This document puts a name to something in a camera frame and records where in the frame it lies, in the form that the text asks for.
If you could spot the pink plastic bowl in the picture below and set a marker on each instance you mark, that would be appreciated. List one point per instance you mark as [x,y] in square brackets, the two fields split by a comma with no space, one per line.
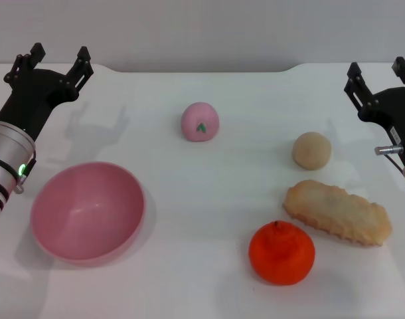
[89,216]

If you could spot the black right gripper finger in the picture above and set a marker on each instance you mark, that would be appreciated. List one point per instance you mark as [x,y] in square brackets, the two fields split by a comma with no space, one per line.
[401,71]
[355,86]

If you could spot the orange toy fruit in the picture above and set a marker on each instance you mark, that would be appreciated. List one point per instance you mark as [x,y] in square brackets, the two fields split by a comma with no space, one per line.
[282,256]

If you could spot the beige round bun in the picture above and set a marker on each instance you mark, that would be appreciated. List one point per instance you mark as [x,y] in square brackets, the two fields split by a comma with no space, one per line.
[312,151]

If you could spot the long golden bread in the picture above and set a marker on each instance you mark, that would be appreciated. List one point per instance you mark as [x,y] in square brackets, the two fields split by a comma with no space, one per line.
[338,212]

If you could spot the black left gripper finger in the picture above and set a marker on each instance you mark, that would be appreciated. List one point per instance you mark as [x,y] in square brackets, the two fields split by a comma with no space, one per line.
[37,50]
[83,66]

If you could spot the pink toy peach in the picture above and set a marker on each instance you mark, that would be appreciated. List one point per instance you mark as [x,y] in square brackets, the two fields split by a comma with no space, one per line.
[199,119]

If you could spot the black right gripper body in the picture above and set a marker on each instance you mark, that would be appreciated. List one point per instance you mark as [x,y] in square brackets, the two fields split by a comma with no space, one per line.
[398,109]

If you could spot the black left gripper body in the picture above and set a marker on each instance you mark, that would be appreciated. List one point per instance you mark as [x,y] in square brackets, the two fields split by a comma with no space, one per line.
[30,103]

